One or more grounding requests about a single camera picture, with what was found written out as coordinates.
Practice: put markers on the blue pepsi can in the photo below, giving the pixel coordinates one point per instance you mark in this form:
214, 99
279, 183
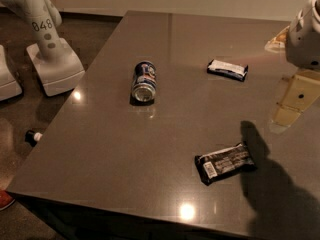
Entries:
144, 82

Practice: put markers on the white robot base at left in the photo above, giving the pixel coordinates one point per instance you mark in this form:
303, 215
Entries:
10, 85

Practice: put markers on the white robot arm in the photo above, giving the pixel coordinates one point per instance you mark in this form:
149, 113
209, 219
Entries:
303, 37

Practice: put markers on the blue white snack packet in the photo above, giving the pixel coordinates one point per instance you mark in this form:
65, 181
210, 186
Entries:
228, 70

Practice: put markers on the black snack bar wrapper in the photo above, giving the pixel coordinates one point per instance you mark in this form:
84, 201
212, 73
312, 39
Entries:
221, 164

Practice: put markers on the white robot stand numbered 048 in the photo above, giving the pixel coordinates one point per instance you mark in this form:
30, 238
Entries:
57, 65

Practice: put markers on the black white table leg cap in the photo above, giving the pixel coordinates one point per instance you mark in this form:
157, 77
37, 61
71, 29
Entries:
33, 137

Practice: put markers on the red shoe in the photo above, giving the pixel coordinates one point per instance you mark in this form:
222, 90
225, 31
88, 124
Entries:
5, 200

